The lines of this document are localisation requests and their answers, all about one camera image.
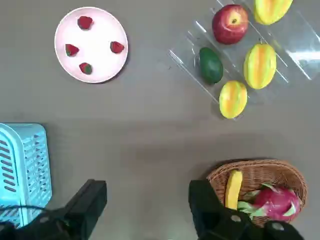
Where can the red apple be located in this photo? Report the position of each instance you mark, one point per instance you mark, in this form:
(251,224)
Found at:
(228,25)

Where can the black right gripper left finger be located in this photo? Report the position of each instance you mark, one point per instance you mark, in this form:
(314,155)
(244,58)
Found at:
(82,207)

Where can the pink round plate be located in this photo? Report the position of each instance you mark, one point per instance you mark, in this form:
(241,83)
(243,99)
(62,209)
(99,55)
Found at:
(95,45)

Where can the red strawberry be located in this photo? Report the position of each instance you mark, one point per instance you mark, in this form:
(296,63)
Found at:
(86,68)
(85,22)
(71,49)
(117,47)

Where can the clear acrylic display stand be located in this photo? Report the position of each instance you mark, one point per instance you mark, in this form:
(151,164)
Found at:
(295,50)

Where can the brown wicker basket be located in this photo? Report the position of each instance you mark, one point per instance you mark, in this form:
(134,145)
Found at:
(270,172)

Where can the green avocado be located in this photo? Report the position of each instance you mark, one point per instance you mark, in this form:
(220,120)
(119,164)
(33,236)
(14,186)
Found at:
(210,66)

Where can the pink dragon fruit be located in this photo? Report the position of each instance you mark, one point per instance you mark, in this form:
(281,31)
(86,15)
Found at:
(272,200)

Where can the yellow banana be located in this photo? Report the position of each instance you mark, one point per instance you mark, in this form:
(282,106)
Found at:
(233,187)

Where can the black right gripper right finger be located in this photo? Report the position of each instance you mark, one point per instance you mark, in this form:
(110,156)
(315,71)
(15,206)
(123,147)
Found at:
(210,217)

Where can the yellow star fruit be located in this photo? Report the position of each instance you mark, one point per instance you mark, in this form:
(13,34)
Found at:
(260,66)
(271,10)
(233,99)

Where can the blue plastic basket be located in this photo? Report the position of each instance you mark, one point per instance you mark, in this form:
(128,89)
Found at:
(32,160)

